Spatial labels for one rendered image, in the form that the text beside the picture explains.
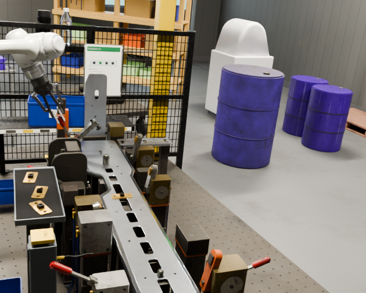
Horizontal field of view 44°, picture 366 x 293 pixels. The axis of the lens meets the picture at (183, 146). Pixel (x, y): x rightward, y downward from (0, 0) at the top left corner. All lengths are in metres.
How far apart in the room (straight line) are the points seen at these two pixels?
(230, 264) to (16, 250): 1.02
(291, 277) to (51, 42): 1.38
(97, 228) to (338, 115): 4.64
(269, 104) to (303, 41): 4.54
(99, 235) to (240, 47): 5.03
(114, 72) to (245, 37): 3.76
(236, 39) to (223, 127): 1.80
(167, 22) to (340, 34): 6.02
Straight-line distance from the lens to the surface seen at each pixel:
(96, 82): 2.42
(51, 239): 1.27
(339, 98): 5.72
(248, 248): 2.17
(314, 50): 8.95
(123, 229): 1.62
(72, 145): 1.83
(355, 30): 8.34
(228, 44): 6.41
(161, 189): 1.91
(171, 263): 1.47
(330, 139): 5.85
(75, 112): 2.53
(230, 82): 4.71
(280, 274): 2.04
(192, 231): 1.58
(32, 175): 1.61
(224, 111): 4.81
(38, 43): 1.89
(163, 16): 2.78
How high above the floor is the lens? 1.83
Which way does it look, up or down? 20 degrees down
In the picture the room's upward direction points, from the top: 6 degrees clockwise
